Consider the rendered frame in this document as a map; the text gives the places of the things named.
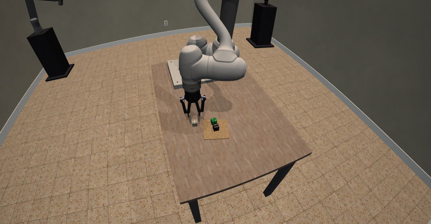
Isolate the tan mat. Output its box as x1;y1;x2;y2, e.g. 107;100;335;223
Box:
203;119;230;140

